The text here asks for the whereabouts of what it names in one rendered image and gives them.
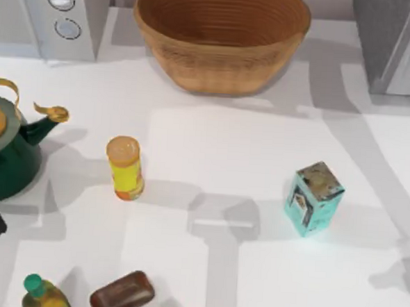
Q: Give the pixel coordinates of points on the yellow and orange can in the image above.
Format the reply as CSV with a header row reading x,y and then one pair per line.
x,y
125,171

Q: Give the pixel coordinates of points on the brown woven basket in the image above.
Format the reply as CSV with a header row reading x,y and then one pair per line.
x,y
219,39

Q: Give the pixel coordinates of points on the teal carton box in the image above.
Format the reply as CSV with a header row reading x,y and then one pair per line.
x,y
311,200

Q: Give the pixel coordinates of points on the grey microwave knob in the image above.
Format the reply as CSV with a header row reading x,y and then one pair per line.
x,y
68,29

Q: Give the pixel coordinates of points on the pale microwave oven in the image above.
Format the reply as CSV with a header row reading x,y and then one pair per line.
x,y
31,38

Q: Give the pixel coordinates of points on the yellow bottle with green cap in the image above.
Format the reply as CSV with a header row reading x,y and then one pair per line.
x,y
44,297

